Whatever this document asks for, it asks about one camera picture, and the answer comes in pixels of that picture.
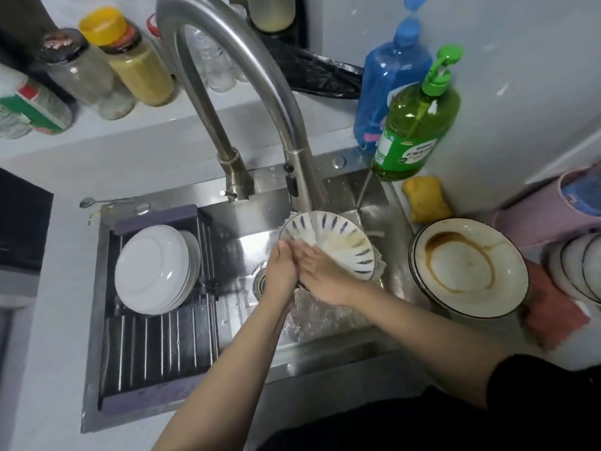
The person's left hand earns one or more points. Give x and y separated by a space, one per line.
280 274

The person's right hand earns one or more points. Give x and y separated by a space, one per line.
324 279

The person's right fingers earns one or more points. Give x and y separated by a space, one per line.
307 255

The person's left fingers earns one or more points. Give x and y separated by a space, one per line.
284 253

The white bowl with blue stripes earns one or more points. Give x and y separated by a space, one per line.
340 239

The person's left forearm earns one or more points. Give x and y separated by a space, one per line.
225 380

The person's right forearm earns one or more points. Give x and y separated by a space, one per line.
432 342

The steel sink drain strainer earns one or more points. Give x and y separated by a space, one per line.
259 280

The stainless steel sink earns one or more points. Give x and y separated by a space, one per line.
244 248

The small white plate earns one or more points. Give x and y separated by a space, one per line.
193 262

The round steel sink hole cover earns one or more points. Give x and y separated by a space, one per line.
142 208
339 162

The yellow sponge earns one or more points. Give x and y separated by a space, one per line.
425 199

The large white plate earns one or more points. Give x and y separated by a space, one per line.
150 270

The white plate with brown stain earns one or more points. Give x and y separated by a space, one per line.
469 272

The green pump dish soap bottle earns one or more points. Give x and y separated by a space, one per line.
413 131

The dark roll-up drying rack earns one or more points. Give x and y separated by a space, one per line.
155 354

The steel gooseneck faucet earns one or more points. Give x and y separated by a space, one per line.
263 75

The black plastic bag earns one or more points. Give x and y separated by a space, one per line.
319 72

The blue pump soap bottle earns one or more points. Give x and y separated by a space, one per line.
387 72

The clear plastic bottle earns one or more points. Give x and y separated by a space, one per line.
213 60

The pink container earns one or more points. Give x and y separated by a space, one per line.
530 216

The jar with yellow lid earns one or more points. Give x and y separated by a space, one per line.
138 70

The pale cylindrical container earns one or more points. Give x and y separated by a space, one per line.
271 11

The pink cloth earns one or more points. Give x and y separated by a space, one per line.
551 309

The black stovetop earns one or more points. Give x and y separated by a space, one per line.
23 220

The clear jar with black lid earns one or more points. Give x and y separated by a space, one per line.
87 75

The stack of dark-rimmed white plates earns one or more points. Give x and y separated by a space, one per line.
580 267

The person's black sleeve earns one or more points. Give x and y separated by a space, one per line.
540 408

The green and white container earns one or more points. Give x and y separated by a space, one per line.
33 105

